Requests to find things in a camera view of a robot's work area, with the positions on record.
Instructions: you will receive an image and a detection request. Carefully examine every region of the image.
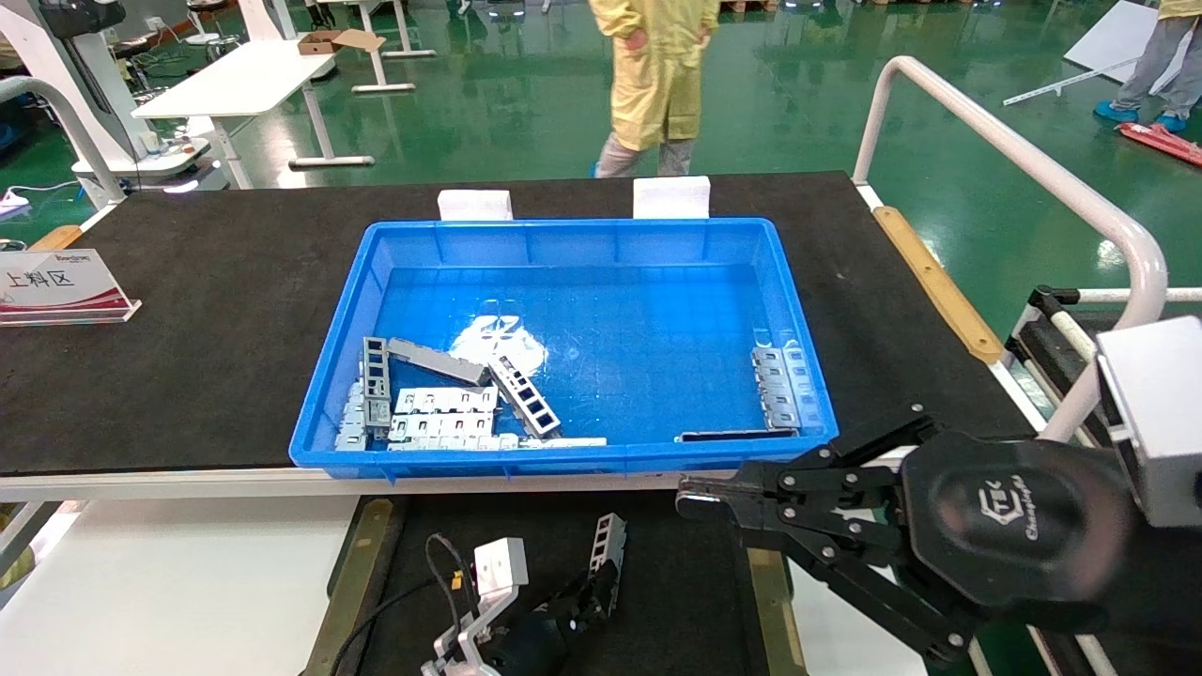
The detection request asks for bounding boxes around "person in yellow coat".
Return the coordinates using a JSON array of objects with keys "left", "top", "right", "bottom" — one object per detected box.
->
[{"left": 588, "top": 0, "right": 722, "bottom": 180}]

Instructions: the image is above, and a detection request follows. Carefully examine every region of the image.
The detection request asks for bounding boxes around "long white bar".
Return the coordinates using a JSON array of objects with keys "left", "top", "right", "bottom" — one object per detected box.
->
[{"left": 1002, "top": 57, "right": 1143, "bottom": 107}]

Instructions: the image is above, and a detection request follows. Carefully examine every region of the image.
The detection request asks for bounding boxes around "wooden table edge strip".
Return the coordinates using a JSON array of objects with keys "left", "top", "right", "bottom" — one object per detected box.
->
[
  {"left": 872, "top": 206, "right": 1005, "bottom": 365},
  {"left": 27, "top": 224, "right": 86, "bottom": 254}
]

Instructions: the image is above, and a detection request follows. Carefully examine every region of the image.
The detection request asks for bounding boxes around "acrylic sign with red stripe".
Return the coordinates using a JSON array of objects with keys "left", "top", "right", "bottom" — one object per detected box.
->
[{"left": 0, "top": 248, "right": 143, "bottom": 328}]

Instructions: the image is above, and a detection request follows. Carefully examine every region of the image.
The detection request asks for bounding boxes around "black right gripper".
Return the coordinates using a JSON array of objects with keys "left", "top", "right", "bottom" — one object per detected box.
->
[{"left": 676, "top": 406, "right": 1143, "bottom": 668}]

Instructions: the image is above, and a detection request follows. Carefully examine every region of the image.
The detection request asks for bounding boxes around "blue plastic bin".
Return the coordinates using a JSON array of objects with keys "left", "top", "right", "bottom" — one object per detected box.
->
[{"left": 288, "top": 218, "right": 840, "bottom": 482}]

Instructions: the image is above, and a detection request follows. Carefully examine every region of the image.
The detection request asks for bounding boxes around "white foam block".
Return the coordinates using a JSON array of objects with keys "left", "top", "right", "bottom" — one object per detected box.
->
[
  {"left": 632, "top": 176, "right": 713, "bottom": 221},
  {"left": 438, "top": 189, "right": 515, "bottom": 223}
]

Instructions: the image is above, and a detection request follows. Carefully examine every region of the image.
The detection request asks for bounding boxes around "black container with gold rim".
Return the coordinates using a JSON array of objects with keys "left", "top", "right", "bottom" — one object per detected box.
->
[{"left": 300, "top": 492, "right": 810, "bottom": 676}]

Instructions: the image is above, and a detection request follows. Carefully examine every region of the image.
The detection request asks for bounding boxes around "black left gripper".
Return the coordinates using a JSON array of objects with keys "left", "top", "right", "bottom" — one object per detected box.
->
[{"left": 484, "top": 560, "right": 625, "bottom": 676}]

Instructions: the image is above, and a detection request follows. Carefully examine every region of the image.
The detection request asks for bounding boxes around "white desk with metal leg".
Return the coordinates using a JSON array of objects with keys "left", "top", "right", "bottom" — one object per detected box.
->
[{"left": 317, "top": 0, "right": 439, "bottom": 96}]

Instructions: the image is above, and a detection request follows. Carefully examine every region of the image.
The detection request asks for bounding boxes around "white board on table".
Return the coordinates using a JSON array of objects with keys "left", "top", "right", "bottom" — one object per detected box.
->
[{"left": 0, "top": 496, "right": 362, "bottom": 676}]

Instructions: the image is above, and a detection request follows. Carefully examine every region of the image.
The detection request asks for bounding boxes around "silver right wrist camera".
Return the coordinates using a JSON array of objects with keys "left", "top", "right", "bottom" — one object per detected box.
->
[{"left": 1096, "top": 315, "right": 1202, "bottom": 529}]

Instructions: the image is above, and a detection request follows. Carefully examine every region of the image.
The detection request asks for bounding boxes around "white work table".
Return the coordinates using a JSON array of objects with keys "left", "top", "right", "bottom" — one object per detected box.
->
[{"left": 131, "top": 39, "right": 378, "bottom": 191}]

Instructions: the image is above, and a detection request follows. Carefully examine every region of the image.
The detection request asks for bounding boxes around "grey bracket with square holes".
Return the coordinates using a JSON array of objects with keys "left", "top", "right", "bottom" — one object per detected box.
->
[
  {"left": 588, "top": 512, "right": 628, "bottom": 617},
  {"left": 362, "top": 335, "right": 393, "bottom": 438},
  {"left": 485, "top": 354, "right": 563, "bottom": 440}
]

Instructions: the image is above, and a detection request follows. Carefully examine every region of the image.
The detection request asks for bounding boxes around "red flat floor item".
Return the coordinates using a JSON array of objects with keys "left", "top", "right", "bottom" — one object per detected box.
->
[{"left": 1115, "top": 121, "right": 1202, "bottom": 169}]

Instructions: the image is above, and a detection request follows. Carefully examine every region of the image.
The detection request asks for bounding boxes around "white floor panel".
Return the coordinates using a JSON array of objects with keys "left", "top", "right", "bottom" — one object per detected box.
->
[{"left": 1063, "top": 0, "right": 1162, "bottom": 72}]

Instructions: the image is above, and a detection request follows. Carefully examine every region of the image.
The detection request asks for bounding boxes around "black cable with yellow plug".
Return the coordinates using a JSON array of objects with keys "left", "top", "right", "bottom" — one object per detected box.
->
[{"left": 329, "top": 533, "right": 472, "bottom": 676}]

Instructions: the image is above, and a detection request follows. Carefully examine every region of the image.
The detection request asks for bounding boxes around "open cardboard box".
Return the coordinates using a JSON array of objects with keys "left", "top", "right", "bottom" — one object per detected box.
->
[{"left": 298, "top": 29, "right": 387, "bottom": 56}]

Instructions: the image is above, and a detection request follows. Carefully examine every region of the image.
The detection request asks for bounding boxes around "black cart frame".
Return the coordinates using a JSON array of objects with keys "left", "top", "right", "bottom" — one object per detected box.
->
[{"left": 1004, "top": 285, "right": 1202, "bottom": 442}]

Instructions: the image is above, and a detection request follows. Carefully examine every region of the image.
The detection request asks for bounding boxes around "person with blue shoe covers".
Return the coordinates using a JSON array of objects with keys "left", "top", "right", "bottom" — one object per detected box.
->
[{"left": 1092, "top": 0, "right": 1202, "bottom": 133}]

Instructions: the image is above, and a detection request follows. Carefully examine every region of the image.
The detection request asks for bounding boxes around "long grey metal channel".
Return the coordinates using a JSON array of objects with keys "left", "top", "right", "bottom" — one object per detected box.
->
[{"left": 386, "top": 337, "right": 492, "bottom": 387}]

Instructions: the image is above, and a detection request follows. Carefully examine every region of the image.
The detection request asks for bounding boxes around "white robot on stand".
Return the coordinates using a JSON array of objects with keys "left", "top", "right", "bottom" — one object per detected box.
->
[{"left": 0, "top": 0, "right": 213, "bottom": 204}]

